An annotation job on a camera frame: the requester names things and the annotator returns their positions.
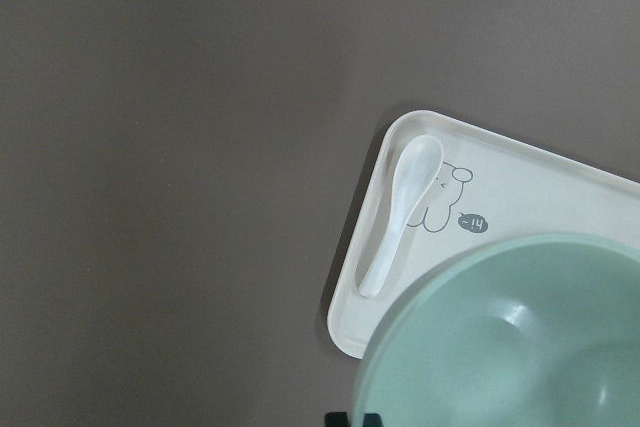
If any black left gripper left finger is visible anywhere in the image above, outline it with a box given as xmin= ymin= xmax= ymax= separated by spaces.
xmin=324 ymin=411 xmax=350 ymax=427

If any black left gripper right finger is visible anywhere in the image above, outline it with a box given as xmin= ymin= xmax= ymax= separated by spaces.
xmin=362 ymin=413 xmax=383 ymax=427

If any green bowl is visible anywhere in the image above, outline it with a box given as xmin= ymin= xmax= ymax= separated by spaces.
xmin=351 ymin=234 xmax=639 ymax=426

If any white plastic spoon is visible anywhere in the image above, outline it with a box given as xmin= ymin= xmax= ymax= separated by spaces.
xmin=359 ymin=135 xmax=443 ymax=298

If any cream serving tray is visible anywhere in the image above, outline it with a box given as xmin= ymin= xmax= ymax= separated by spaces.
xmin=327 ymin=110 xmax=639 ymax=358

